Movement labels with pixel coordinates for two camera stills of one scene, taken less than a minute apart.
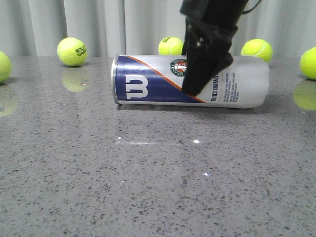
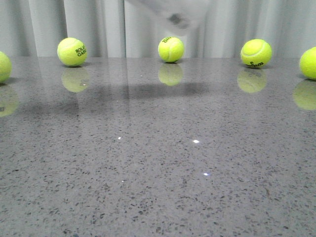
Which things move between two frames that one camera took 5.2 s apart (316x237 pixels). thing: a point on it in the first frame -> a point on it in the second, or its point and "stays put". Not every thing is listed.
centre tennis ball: [170, 46] stays put
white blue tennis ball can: [156, 80] -> [174, 18]
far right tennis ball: [307, 63] stays put
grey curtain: [35, 28] stays put
